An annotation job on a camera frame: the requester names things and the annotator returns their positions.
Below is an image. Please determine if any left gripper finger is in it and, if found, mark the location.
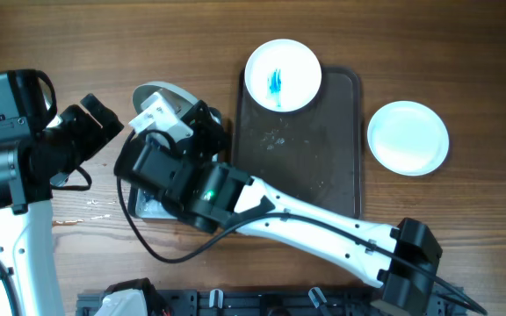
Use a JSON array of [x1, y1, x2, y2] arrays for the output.
[[94, 122, 124, 154], [81, 93, 123, 127]]

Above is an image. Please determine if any white plate blue smear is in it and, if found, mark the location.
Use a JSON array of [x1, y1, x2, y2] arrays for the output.
[[129, 81, 198, 142]]

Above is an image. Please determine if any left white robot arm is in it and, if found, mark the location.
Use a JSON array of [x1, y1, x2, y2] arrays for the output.
[[0, 69, 124, 315]]

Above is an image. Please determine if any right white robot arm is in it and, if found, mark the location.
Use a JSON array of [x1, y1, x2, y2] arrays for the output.
[[152, 102, 442, 315]]

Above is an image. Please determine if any black soapy water tray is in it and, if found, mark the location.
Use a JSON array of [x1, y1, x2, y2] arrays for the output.
[[126, 107, 228, 221]]

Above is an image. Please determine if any brown serving tray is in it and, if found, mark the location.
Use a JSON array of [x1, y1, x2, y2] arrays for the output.
[[231, 66, 364, 219]]

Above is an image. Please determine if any white plate blue streak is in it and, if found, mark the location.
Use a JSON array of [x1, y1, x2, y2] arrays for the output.
[[244, 39, 322, 112]]

